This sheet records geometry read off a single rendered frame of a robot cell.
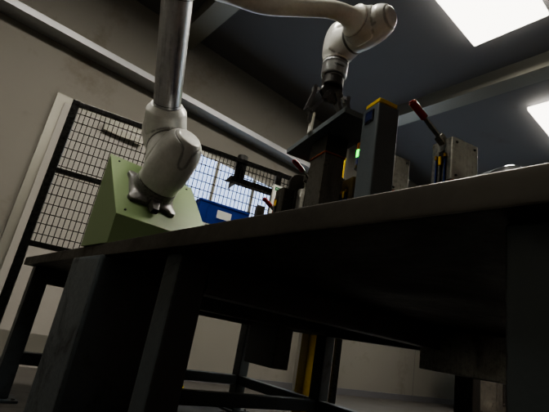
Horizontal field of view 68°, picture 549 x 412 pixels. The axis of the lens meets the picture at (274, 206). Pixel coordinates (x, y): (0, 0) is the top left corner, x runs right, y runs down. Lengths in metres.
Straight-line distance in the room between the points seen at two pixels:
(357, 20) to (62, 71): 3.18
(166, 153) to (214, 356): 3.27
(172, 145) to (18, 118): 2.63
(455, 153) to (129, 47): 3.79
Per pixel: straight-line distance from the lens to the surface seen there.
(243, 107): 4.98
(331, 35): 1.53
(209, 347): 4.43
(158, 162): 1.45
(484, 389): 7.10
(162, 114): 1.57
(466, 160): 1.14
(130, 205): 1.46
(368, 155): 1.08
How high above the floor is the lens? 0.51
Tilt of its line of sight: 18 degrees up
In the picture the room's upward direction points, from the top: 10 degrees clockwise
